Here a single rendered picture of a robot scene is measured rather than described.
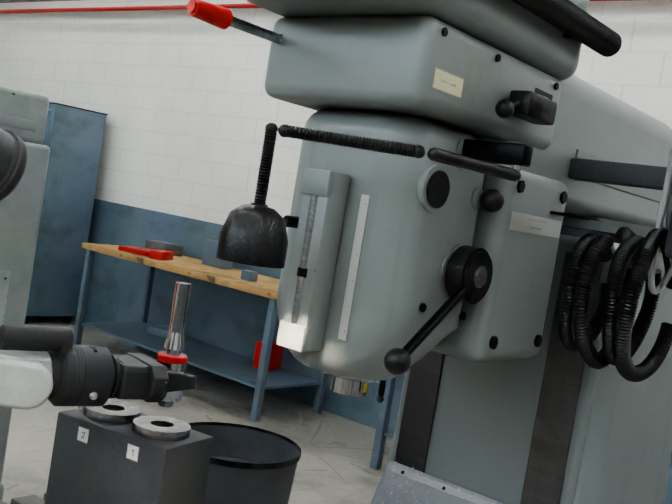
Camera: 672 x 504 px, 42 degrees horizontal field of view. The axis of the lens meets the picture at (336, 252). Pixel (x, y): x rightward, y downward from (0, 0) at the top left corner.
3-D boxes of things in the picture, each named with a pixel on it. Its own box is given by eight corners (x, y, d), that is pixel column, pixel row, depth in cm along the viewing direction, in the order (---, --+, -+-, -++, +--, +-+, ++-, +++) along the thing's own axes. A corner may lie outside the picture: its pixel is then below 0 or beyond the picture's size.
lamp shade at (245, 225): (208, 258, 89) (217, 197, 88) (224, 255, 96) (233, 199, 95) (277, 270, 88) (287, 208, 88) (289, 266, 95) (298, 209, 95)
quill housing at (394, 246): (374, 395, 98) (422, 111, 97) (246, 352, 111) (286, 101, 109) (462, 385, 113) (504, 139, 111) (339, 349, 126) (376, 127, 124)
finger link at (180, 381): (192, 391, 135) (155, 391, 132) (195, 371, 135) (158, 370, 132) (196, 394, 134) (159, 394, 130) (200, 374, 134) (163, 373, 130)
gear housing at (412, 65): (419, 106, 93) (435, 11, 92) (256, 95, 108) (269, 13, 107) (555, 153, 119) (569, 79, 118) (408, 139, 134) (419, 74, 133)
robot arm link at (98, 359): (173, 357, 128) (94, 354, 121) (163, 421, 129) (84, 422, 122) (138, 338, 138) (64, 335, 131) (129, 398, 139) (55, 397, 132)
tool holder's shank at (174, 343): (187, 356, 136) (198, 285, 135) (173, 357, 133) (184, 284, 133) (172, 351, 137) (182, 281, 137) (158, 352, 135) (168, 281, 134)
